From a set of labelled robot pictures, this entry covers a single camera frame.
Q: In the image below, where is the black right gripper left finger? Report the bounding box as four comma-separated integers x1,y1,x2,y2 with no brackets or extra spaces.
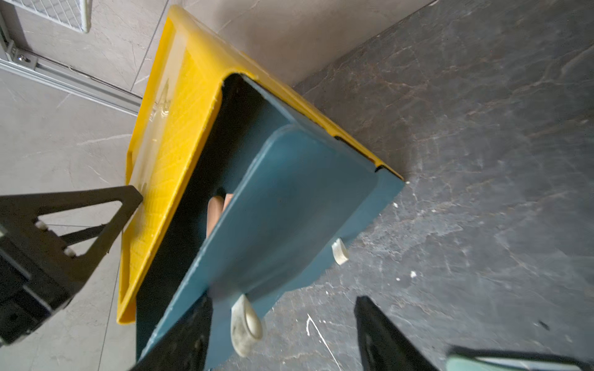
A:
131,294,213,371

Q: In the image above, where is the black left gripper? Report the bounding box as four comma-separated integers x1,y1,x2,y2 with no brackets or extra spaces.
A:
0,185,144,346

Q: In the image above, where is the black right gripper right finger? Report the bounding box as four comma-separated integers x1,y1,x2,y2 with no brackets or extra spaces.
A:
354,296,437,371

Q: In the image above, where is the teal drawer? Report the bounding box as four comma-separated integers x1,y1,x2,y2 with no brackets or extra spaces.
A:
196,169,404,369
137,74,380,368

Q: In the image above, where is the pink knife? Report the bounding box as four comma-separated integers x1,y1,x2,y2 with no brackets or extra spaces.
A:
206,196,224,238
223,193,234,210

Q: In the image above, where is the teal top drawer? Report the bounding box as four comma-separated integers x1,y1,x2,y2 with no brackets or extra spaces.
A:
137,74,380,368

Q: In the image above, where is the yellow drawer cabinet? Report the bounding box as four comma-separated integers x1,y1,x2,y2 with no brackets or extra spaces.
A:
116,6,384,325

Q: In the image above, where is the mint knife upper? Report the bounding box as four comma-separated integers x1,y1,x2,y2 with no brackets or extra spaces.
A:
445,355,588,371

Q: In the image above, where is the white wire mesh basket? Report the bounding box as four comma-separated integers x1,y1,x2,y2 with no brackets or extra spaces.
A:
6,0,92,33

